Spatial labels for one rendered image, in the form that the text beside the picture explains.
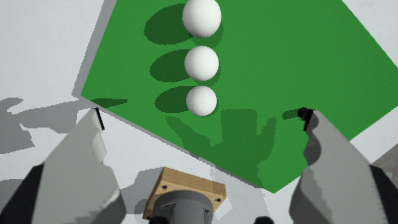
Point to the white ball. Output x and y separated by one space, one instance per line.
201 18
201 63
201 100

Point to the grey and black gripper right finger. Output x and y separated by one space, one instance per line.
340 186

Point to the green turf mat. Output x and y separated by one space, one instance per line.
277 59

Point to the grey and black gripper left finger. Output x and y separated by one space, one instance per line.
71 186

